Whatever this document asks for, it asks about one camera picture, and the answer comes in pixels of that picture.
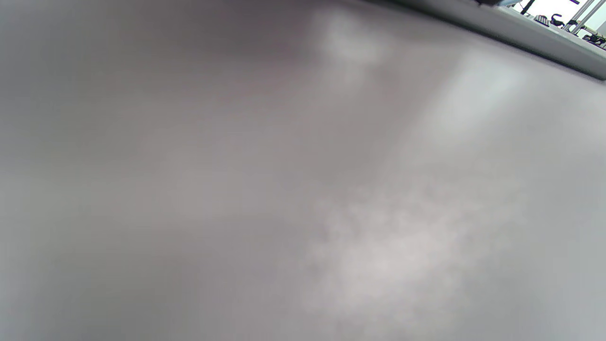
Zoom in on aluminium frame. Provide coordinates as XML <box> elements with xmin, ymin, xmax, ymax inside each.
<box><xmin>563</xmin><ymin>0</ymin><xmax>606</xmax><ymax>38</ymax></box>

